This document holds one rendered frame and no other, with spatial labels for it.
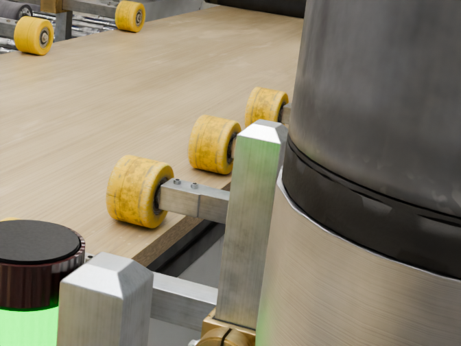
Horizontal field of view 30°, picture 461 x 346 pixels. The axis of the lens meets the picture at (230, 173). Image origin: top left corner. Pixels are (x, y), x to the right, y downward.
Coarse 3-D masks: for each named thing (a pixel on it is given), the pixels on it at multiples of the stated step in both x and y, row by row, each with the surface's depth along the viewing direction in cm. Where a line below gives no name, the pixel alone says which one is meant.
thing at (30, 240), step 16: (0, 224) 45; (16, 224) 45; (32, 224) 46; (48, 224) 46; (0, 240) 43; (16, 240) 44; (32, 240) 44; (48, 240) 44; (64, 240) 44; (0, 256) 42; (16, 256) 42; (32, 256) 42; (48, 256) 42; (64, 256) 43
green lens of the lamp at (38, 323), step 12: (0, 312) 42; (12, 312) 42; (24, 312) 42; (36, 312) 42; (48, 312) 42; (0, 324) 42; (12, 324) 42; (24, 324) 42; (36, 324) 42; (48, 324) 43; (0, 336) 42; (12, 336) 42; (24, 336) 42; (36, 336) 43; (48, 336) 43
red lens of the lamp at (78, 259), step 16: (80, 240) 45; (80, 256) 43; (0, 272) 41; (16, 272) 41; (32, 272) 41; (48, 272) 42; (64, 272) 42; (0, 288) 41; (16, 288) 41; (32, 288) 42; (48, 288) 42; (0, 304) 42; (16, 304) 42; (32, 304) 42; (48, 304) 42
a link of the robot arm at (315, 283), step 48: (288, 240) 17; (336, 240) 16; (288, 288) 17; (336, 288) 16; (384, 288) 15; (432, 288) 15; (288, 336) 18; (336, 336) 16; (384, 336) 16; (432, 336) 15
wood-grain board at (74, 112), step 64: (0, 64) 179; (64, 64) 186; (128, 64) 194; (192, 64) 202; (256, 64) 211; (0, 128) 135; (64, 128) 139; (128, 128) 143; (192, 128) 148; (0, 192) 109; (64, 192) 111; (128, 256) 95
